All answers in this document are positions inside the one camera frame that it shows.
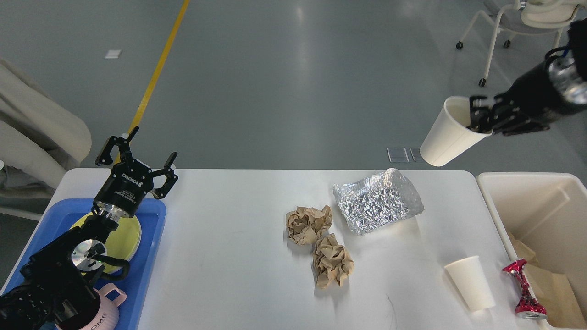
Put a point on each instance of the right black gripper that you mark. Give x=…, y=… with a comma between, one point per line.
x=535, y=96

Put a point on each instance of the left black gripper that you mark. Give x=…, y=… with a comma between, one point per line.
x=130, y=179

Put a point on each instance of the white paper cup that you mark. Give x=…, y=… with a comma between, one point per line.
x=470, y=280
x=449, y=136

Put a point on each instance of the yellow plastic plate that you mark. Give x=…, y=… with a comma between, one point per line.
x=121, y=244

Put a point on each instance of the pink ceramic mug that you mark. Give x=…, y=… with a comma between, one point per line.
x=107, y=309

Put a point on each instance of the aluminium foil sheet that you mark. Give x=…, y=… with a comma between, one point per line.
x=377, y=201

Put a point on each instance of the large brown paper bag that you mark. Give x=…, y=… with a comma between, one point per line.
x=551, y=289

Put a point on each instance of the crushed red can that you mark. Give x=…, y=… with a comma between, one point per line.
x=527, y=307

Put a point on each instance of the brown paper ball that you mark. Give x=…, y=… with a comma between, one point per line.
x=305, y=225
x=332, y=262

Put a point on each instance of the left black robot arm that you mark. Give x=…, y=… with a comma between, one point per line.
x=58, y=280

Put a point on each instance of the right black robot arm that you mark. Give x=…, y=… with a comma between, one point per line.
x=568, y=70

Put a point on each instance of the blue plastic tray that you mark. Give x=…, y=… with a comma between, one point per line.
x=61, y=216

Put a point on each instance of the right floor socket plate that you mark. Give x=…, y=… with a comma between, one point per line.
x=416, y=155

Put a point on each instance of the floor socket plate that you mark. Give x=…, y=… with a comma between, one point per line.
x=416, y=155
x=398, y=155

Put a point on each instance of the beige fabric cover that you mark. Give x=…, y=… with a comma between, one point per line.
x=40, y=140

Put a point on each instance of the white plastic bin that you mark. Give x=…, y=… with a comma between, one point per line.
x=542, y=216

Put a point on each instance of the white office chair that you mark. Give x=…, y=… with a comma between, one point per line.
x=523, y=17

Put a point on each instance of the left floor socket plate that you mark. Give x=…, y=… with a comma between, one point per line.
x=398, y=155

